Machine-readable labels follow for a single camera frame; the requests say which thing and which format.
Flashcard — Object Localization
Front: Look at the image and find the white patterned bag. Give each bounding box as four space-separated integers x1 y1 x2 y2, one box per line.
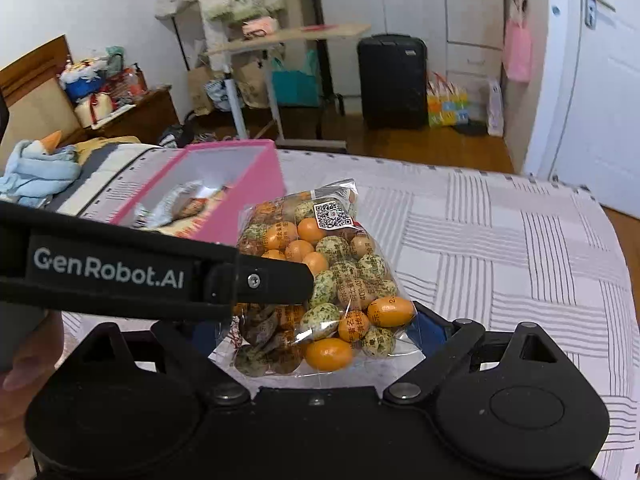
486 79 505 137

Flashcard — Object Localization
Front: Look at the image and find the clear bag of coated nuts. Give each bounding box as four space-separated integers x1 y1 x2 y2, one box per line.
207 177 426 378

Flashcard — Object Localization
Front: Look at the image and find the blue and white bouquet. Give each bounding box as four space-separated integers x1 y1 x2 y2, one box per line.
59 57 108 101

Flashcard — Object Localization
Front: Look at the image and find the pink cardboard box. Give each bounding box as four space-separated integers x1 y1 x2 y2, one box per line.
109 139 287 246

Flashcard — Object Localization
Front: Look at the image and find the person's left hand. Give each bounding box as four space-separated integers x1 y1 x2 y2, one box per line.
0 310 67 466

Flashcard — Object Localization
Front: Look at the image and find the yellow cloth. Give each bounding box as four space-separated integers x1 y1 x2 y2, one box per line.
70 135 143 161

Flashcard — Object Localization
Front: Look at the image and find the light blue cloth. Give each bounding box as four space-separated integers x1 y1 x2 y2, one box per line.
0 130 83 206

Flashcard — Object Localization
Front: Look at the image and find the white and red bag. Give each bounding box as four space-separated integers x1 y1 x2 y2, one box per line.
74 91 115 128

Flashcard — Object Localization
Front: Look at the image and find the teal shopping bag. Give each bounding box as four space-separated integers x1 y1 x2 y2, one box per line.
270 50 321 108

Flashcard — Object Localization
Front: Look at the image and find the wooden folding table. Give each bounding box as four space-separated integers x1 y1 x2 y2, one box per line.
207 22 373 153

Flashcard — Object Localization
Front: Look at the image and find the black suitcase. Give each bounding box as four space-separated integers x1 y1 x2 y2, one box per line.
356 34 429 131

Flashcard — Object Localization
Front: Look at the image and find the metal door handle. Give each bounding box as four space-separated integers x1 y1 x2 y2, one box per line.
584 0 617 28

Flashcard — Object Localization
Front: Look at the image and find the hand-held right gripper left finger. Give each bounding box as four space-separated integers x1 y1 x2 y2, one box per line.
75 317 252 407

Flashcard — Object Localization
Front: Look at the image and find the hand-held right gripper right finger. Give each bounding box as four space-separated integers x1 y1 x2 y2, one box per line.
382 301 577 406

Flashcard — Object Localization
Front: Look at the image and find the wooden headboard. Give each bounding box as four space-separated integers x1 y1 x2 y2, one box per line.
0 35 83 171

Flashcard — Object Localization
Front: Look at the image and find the blue white printed bag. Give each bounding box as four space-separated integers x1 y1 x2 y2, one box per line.
206 80 233 111

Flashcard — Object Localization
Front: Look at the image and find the red patterned gift bag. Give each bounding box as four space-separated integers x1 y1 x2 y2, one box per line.
107 65 148 106

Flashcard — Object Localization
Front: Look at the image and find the silver snack packet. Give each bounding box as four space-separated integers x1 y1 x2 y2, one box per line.
131 200 173 228

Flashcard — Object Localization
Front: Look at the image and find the pink hanging bag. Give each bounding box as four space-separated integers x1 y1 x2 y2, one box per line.
502 17 532 83

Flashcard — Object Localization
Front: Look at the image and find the wooden nightstand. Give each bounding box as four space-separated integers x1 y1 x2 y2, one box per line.
82 86 181 146

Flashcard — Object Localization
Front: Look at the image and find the colourful gift bag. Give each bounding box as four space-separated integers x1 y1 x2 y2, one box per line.
426 72 471 128

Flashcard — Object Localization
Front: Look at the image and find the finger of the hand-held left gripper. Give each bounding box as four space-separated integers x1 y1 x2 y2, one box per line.
202 254 315 307

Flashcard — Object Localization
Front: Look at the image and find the white drawer cabinet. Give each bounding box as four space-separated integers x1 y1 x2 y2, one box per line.
315 0 506 96

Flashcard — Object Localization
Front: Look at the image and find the beige snack bag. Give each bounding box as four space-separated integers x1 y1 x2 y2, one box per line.
165 180 236 233

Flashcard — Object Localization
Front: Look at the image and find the white door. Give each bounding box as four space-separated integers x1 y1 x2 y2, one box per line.
525 0 640 208

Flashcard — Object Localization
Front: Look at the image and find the brown paper bag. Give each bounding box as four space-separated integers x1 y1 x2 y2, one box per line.
186 65 216 117
232 60 271 108

